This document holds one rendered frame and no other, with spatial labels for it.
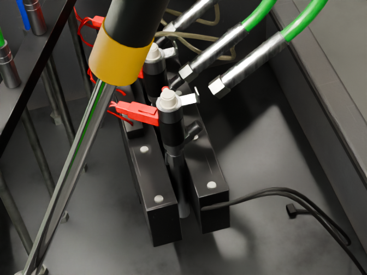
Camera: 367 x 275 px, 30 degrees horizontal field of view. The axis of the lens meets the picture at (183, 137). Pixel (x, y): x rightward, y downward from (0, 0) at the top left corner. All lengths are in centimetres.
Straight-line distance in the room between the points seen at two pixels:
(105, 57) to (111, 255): 71
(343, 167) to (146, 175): 27
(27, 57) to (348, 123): 41
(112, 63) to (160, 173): 59
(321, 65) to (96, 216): 38
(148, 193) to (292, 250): 23
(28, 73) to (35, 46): 5
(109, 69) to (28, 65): 57
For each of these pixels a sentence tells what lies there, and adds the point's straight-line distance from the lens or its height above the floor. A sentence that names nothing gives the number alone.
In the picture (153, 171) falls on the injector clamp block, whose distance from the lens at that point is 82.
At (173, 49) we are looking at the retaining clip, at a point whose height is 109.
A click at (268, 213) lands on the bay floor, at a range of 96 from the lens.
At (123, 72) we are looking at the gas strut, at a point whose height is 146.
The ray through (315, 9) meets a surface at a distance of 70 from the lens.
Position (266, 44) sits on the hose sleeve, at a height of 115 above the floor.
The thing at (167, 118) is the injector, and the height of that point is 108.
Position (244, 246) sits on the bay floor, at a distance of 93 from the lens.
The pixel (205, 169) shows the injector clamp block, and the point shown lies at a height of 98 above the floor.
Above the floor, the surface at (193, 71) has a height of 106.
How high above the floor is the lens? 163
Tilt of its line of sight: 49 degrees down
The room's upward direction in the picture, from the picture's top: 6 degrees counter-clockwise
